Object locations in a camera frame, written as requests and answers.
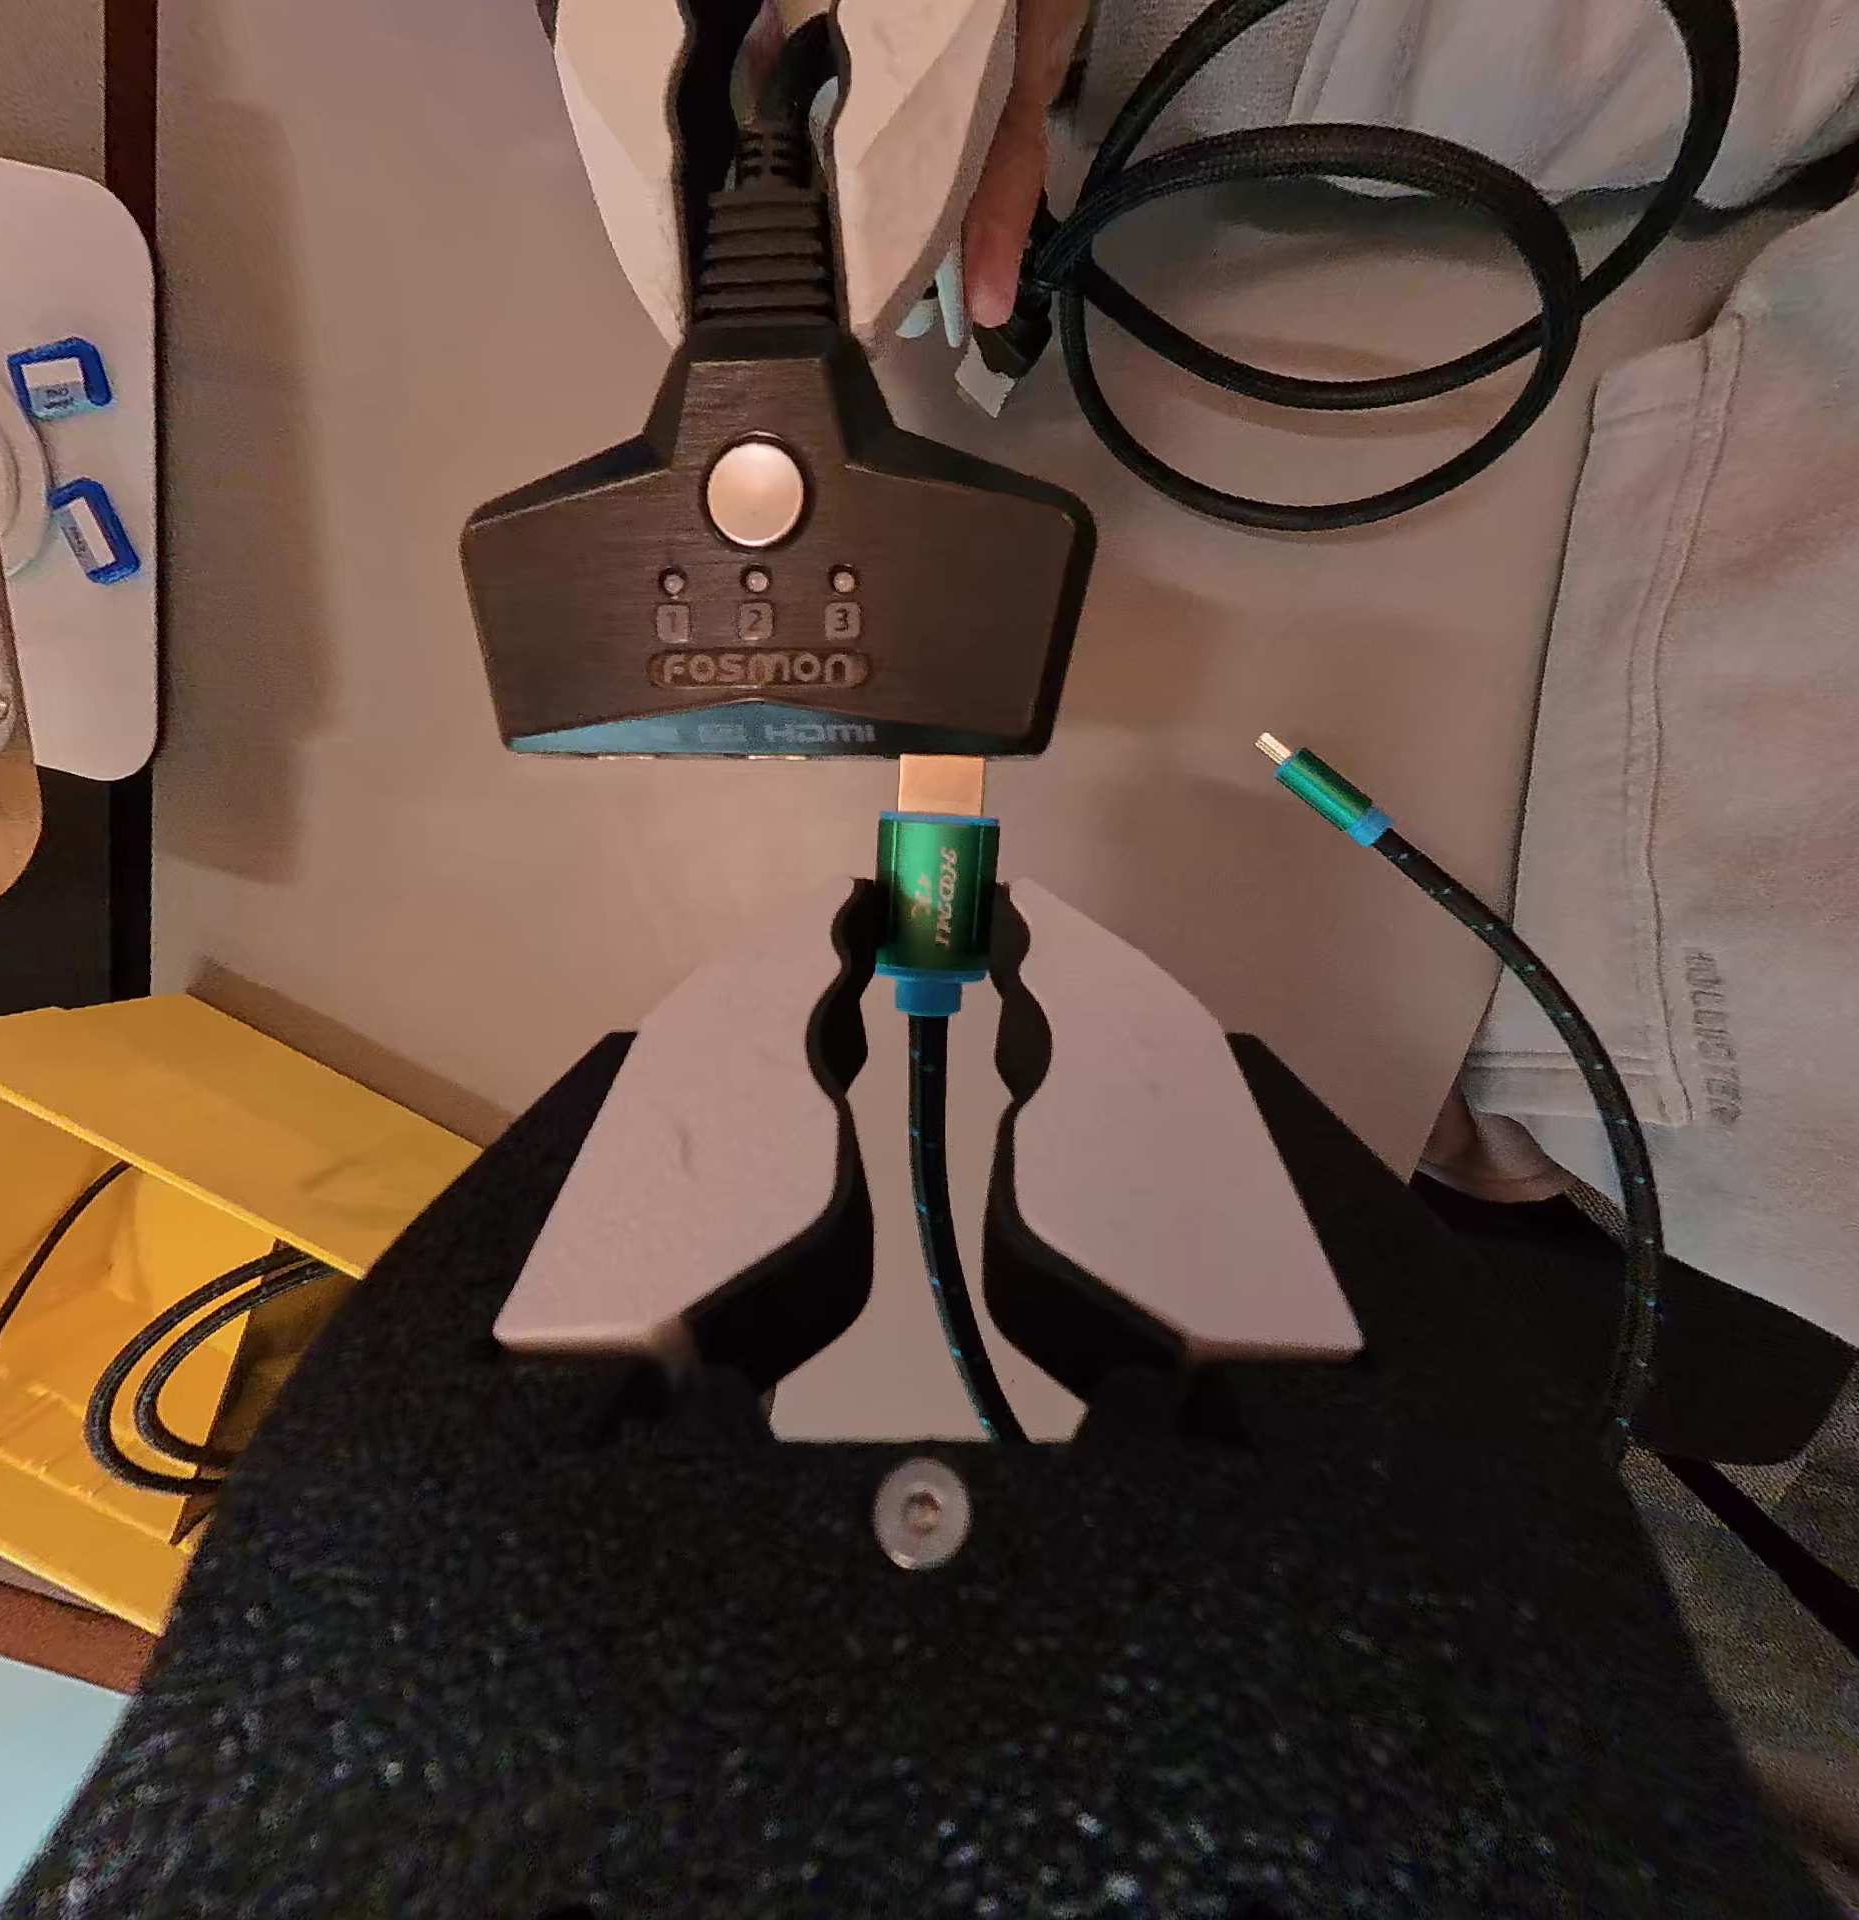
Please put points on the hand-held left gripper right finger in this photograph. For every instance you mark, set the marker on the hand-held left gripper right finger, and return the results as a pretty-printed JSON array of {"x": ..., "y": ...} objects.
[{"x": 1170, "y": 1185}]

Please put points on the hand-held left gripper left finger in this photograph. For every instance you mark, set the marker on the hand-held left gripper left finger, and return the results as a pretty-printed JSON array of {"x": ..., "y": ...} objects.
[{"x": 675, "y": 1170}]

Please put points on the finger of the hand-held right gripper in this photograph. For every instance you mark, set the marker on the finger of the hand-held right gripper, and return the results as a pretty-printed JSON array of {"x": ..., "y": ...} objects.
[
  {"x": 628, "y": 134},
  {"x": 915, "y": 134}
]

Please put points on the black port switch box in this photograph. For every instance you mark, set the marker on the black port switch box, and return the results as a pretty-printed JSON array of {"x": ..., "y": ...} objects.
[{"x": 781, "y": 600}]

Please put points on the person's right hand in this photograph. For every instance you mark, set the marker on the person's right hand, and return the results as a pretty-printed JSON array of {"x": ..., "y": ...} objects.
[{"x": 1018, "y": 194}]

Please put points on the yellow cardboard box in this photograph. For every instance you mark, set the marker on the yellow cardboard box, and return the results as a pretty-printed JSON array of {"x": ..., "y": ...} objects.
[{"x": 197, "y": 1082}]

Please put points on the white rounded plate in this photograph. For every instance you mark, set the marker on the white rounded plate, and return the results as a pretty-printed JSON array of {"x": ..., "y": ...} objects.
[{"x": 120, "y": 300}]

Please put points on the black chair seat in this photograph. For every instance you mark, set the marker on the black chair seat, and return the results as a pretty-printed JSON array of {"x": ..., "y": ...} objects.
[{"x": 1770, "y": 1379}]

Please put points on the person's grey clothing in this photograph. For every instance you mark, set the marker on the person's grey clothing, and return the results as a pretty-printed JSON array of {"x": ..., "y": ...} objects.
[{"x": 1740, "y": 676}]

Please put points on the pale blue sheet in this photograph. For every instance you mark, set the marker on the pale blue sheet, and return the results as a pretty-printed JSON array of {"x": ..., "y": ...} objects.
[{"x": 29, "y": 1799}]

